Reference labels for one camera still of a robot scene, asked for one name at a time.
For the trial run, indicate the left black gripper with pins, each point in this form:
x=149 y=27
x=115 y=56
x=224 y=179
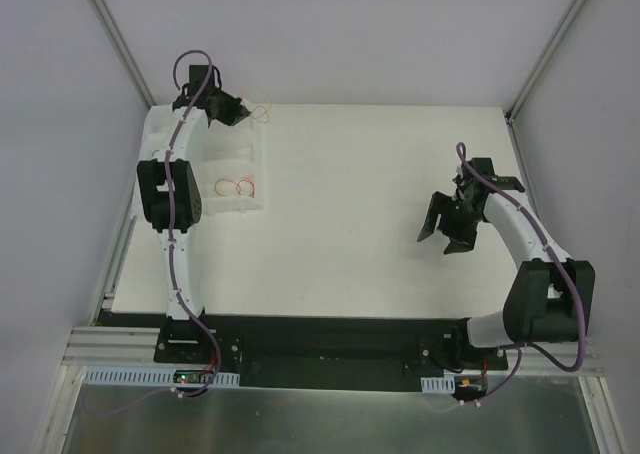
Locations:
x=231 y=110

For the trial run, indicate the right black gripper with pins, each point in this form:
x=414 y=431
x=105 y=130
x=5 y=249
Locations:
x=451 y=222

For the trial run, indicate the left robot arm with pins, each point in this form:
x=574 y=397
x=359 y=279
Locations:
x=168 y=185

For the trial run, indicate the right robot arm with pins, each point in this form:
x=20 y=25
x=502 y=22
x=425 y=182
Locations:
x=548 y=305

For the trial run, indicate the white foam tray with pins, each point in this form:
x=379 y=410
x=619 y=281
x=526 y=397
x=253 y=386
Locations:
x=227 y=161

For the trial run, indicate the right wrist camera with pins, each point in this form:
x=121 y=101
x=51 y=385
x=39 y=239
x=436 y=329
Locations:
x=460 y=180

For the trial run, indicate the left aluminium frame post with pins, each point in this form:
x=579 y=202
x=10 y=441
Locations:
x=120 y=47

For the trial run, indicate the aluminium frame post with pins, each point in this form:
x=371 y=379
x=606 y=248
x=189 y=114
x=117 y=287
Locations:
x=545 y=58
x=120 y=47

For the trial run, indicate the right white cable duct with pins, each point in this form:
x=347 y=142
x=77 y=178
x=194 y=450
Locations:
x=444 y=385

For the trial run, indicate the white cable duct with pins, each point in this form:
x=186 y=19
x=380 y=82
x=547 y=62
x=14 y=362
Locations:
x=158 y=377
x=444 y=385

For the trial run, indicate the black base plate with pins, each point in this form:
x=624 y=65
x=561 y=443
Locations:
x=328 y=353

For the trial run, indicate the right aluminium frame post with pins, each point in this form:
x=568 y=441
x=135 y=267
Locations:
x=545 y=58

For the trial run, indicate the left white cable duct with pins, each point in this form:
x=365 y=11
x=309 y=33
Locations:
x=158 y=377

